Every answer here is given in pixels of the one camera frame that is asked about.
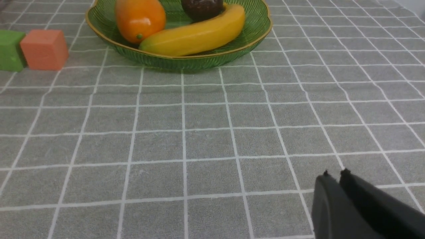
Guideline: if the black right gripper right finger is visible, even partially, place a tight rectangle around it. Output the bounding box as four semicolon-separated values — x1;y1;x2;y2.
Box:
339;168;425;239

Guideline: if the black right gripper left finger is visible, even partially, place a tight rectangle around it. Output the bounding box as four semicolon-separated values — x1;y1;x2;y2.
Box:
311;171;382;239

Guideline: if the yellow banana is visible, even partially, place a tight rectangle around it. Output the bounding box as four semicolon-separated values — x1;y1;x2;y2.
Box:
139;4;245;57

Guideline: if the dark purple mangosteen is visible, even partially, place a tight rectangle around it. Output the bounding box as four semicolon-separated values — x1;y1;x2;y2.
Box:
181;0;224;22

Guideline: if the orange yellow mango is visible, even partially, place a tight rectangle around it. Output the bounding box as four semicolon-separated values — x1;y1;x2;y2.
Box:
115;0;166;45

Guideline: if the grey checkered tablecloth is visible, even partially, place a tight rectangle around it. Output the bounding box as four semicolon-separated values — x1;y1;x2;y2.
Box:
1;0;424;239

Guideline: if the green glass leaf plate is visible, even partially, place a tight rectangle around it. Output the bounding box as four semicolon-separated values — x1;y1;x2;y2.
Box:
85;0;273;71

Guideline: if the orange foam cube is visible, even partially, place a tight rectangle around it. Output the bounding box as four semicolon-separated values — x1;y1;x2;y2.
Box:
20;29;69;71

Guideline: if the green foam cube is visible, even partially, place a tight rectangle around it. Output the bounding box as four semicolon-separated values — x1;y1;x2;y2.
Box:
0;29;27;72

